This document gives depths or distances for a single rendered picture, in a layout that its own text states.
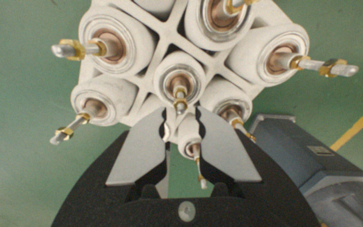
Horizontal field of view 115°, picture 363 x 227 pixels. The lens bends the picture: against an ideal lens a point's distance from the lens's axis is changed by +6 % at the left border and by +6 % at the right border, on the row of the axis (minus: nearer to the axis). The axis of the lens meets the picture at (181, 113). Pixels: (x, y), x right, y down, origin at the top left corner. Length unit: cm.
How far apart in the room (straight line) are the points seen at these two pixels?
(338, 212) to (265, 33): 45
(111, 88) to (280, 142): 55
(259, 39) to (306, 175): 41
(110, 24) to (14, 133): 85
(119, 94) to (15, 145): 86
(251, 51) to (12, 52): 71
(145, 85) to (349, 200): 56
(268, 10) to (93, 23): 29
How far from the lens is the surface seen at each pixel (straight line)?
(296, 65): 22
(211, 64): 28
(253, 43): 25
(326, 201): 52
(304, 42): 27
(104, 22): 22
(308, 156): 53
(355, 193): 53
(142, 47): 21
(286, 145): 56
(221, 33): 21
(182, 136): 29
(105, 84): 26
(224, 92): 24
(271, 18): 32
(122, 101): 26
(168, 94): 21
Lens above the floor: 45
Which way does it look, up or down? 59 degrees down
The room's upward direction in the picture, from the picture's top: 177 degrees clockwise
